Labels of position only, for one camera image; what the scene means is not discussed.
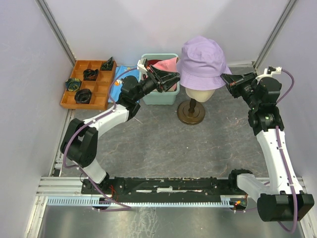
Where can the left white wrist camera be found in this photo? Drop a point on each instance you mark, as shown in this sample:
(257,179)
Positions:
(142,65)

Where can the wooden compartment tray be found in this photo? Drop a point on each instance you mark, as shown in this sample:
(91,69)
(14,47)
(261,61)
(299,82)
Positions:
(99,88)

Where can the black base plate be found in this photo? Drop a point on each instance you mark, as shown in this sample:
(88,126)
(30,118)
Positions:
(170,190)

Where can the pink bucket hat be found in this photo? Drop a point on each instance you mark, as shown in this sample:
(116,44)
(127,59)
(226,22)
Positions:
(167,64)

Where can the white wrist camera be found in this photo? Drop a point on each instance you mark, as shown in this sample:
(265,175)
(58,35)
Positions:
(142,65)
(269,72)

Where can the dark red hat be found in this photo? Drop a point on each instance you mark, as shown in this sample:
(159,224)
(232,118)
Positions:
(153,61)

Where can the cream mannequin head stand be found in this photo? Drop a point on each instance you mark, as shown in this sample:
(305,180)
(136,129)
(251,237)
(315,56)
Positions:
(192,112)

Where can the teal plastic basket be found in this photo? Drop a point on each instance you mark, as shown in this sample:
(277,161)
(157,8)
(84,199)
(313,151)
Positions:
(164,98)

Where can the light blue cable duct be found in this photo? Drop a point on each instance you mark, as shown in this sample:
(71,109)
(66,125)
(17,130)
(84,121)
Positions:
(96,202)

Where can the left aluminium corner post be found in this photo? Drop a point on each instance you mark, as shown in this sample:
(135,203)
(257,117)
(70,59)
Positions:
(47,13)

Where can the blue printed cloth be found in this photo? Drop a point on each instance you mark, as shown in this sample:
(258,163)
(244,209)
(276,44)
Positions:
(122,72)

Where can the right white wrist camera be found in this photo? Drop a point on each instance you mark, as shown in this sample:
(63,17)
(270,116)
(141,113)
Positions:
(269,72)

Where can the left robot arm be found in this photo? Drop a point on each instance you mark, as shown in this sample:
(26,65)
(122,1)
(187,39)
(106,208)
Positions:
(81,138)

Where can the purple bucket hat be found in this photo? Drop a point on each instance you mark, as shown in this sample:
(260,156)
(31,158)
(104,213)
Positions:
(201,64)

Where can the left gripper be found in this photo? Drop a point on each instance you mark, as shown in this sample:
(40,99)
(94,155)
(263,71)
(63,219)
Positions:
(166,76)

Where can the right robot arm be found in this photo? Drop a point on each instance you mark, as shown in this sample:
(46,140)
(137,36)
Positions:
(283,199)

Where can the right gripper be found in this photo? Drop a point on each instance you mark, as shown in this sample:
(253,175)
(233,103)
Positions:
(236,81)

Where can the right aluminium corner post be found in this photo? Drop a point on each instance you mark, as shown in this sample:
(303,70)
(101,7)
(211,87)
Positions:
(274,33)

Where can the aluminium front rail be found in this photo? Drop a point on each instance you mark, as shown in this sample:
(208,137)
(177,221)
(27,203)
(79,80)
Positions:
(59,186)

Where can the aluminium corner post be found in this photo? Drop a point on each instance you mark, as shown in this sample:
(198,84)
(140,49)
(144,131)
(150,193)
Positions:
(274,33)
(47,13)

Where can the green patterned rolled tie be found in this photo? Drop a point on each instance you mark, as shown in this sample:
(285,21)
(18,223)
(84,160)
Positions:
(107,65)

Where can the yellow blue rolled tie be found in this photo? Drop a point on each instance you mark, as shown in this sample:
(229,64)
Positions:
(73,84)

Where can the dark brown rolled tie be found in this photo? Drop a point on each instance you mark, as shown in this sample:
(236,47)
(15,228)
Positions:
(83,96)

